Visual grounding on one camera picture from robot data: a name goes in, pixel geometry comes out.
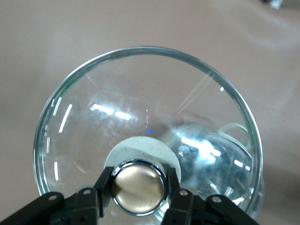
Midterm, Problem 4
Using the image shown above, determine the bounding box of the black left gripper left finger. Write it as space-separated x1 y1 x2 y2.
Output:
0 166 116 225

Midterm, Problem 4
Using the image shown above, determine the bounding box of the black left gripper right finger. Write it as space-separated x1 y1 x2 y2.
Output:
162 167 261 225

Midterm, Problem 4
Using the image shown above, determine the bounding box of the glass pot lid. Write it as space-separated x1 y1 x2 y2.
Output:
32 45 263 225

